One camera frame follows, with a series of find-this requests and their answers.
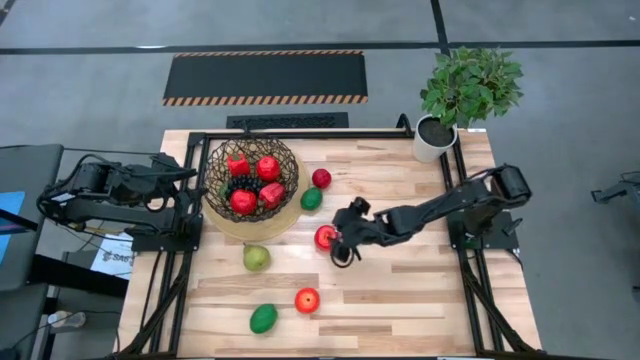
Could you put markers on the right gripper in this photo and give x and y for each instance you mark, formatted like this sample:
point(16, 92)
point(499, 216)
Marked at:
point(372, 227)

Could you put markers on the round woven placemat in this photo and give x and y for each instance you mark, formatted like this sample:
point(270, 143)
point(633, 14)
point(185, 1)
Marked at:
point(260, 231)

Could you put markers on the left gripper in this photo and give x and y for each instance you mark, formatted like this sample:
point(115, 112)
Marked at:
point(194, 205)

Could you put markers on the green lime bottom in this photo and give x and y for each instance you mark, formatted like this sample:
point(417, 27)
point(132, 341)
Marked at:
point(263, 318)

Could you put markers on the green plant in white pot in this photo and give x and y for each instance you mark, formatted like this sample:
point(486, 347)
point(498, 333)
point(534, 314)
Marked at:
point(470, 85)

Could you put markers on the white printed paper sheet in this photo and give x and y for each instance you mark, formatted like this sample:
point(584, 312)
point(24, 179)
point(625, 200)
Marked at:
point(112, 260)

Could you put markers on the orange-red tomato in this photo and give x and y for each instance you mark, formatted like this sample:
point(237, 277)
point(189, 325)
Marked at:
point(307, 300)

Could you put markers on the blue-lit screen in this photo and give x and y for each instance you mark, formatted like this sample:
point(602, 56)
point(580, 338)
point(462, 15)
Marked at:
point(10, 200)

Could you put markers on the black hazard-striped floor mat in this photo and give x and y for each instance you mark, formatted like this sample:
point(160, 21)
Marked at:
point(265, 75)

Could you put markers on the small dark red apple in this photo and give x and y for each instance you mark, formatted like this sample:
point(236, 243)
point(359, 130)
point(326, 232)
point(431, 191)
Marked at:
point(321, 178)

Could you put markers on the black aluminium table frame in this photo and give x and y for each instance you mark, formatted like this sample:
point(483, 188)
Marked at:
point(350, 134)

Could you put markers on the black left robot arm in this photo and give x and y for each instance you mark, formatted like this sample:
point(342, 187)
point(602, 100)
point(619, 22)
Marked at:
point(115, 187)

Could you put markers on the green pear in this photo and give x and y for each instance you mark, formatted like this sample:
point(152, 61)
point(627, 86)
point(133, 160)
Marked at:
point(256, 258)

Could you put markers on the grey wheeled base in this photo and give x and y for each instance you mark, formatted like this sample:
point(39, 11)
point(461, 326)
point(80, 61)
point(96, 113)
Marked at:
point(625, 187)

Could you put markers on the black grape bunch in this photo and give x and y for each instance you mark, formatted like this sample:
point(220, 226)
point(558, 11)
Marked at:
point(245, 182)

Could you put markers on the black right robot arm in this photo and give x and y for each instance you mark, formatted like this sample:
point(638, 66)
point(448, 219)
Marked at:
point(450, 202)

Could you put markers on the black clamp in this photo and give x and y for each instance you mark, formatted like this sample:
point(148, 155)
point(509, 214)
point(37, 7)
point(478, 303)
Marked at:
point(404, 122)

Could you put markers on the red bell pepper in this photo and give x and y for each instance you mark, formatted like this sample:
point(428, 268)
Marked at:
point(272, 194)
point(238, 164)

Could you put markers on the green avocado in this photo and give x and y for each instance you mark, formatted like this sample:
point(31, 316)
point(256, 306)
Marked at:
point(311, 199)

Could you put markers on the black floor grille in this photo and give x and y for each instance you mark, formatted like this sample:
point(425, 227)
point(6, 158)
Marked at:
point(287, 121)

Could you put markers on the dark grey side desk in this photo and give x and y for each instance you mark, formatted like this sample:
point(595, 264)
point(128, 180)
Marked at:
point(35, 170)

